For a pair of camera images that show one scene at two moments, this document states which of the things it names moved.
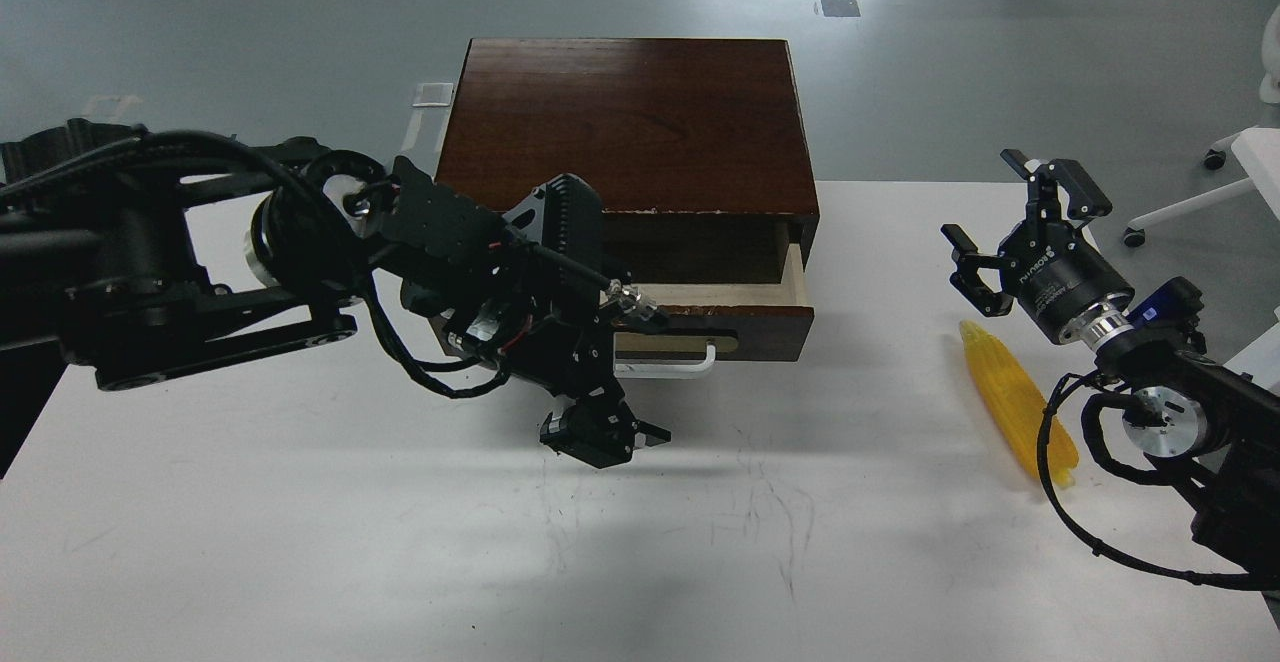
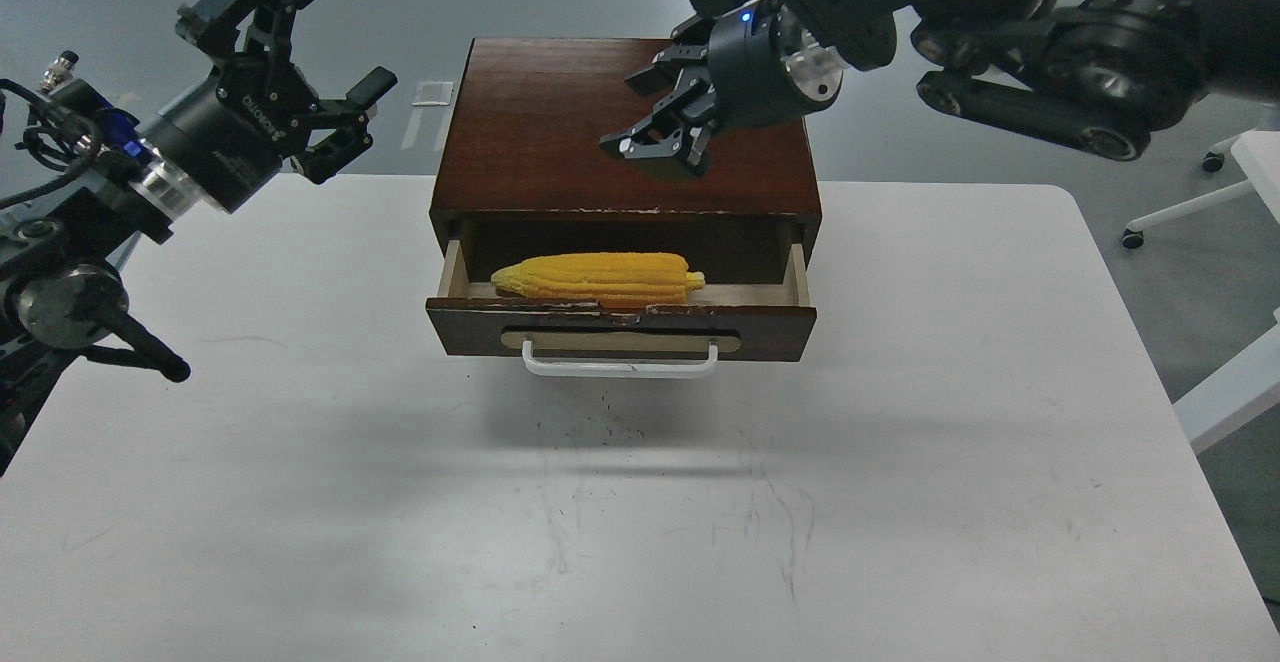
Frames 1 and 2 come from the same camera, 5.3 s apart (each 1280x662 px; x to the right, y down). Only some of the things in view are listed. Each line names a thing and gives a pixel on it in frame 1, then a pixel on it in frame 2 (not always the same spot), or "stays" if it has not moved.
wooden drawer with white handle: (749, 321) stays
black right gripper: (1048, 267) -> (763, 70)
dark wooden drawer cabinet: (696, 148) stays
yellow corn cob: (1017, 406) -> (618, 279)
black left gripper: (551, 313) -> (229, 134)
